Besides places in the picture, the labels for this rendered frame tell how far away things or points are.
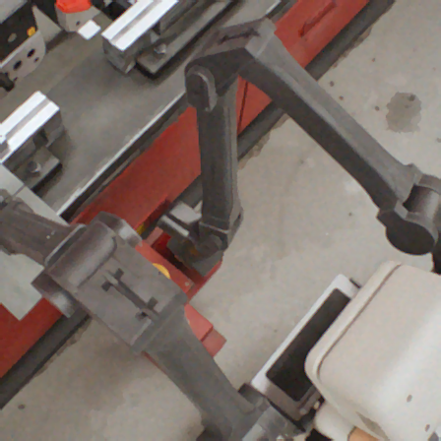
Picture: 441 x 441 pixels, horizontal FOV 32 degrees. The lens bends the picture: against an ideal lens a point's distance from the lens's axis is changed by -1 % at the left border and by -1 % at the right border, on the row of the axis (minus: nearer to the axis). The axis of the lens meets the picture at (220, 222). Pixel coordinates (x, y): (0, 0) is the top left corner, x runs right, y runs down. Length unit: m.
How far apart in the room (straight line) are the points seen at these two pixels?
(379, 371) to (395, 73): 1.91
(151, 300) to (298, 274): 1.69
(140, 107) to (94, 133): 0.11
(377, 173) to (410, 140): 1.55
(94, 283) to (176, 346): 0.11
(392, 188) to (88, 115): 0.72
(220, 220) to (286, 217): 1.14
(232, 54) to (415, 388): 0.50
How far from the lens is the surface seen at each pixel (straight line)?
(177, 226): 1.43
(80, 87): 1.64
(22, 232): 0.96
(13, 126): 1.52
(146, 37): 1.62
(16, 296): 1.37
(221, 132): 1.19
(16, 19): 1.21
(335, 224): 2.49
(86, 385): 2.33
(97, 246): 0.77
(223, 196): 1.30
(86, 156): 1.57
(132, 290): 0.75
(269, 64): 1.06
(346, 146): 1.10
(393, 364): 0.96
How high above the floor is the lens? 2.30
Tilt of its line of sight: 71 degrees down
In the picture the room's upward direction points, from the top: 10 degrees clockwise
